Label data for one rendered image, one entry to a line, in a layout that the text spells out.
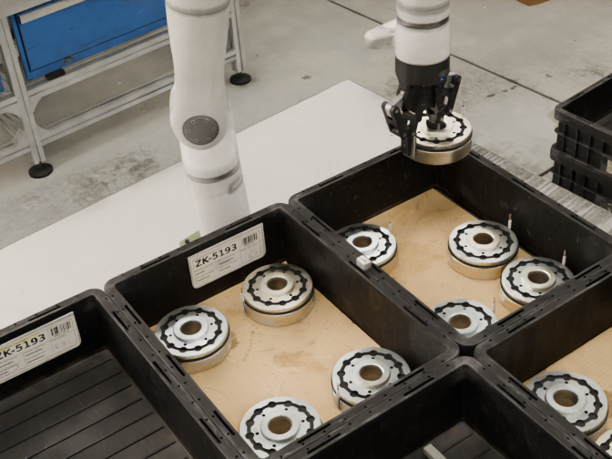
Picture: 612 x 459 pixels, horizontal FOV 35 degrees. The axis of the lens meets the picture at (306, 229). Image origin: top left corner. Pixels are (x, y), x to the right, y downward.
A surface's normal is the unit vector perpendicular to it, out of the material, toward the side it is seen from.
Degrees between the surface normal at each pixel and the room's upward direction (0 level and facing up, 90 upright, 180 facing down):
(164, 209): 0
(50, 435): 0
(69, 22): 90
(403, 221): 0
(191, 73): 91
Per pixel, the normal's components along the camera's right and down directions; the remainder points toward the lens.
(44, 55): 0.65, 0.44
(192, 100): -0.01, 0.62
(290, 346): -0.07, -0.79
